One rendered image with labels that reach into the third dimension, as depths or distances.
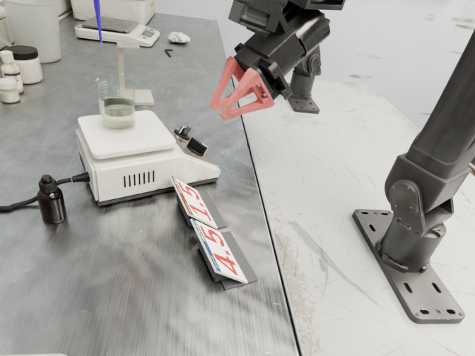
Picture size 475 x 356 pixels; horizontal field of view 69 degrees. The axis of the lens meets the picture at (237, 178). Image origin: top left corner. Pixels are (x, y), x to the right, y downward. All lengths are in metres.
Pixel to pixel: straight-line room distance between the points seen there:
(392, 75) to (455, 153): 1.88
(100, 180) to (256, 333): 0.28
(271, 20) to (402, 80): 1.89
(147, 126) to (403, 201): 0.38
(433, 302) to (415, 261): 0.05
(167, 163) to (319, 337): 0.31
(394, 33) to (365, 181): 1.60
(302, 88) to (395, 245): 0.58
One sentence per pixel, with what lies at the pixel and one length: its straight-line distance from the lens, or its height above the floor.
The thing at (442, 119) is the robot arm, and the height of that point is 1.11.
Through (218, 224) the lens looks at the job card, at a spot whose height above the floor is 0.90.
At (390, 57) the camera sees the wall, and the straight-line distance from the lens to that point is 2.26.
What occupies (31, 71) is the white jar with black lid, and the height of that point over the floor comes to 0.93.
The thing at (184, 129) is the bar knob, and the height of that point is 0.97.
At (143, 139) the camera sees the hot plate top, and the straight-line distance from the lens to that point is 0.52.
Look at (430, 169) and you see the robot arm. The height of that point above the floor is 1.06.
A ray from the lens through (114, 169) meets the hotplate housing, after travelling 0.50.
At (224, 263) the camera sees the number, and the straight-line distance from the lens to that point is 0.42.
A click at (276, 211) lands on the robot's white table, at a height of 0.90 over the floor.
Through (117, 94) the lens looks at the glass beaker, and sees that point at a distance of 0.52.
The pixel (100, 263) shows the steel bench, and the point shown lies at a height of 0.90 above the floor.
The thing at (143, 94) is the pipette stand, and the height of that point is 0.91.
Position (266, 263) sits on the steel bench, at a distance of 0.47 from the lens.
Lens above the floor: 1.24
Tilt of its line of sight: 34 degrees down
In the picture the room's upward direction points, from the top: 9 degrees clockwise
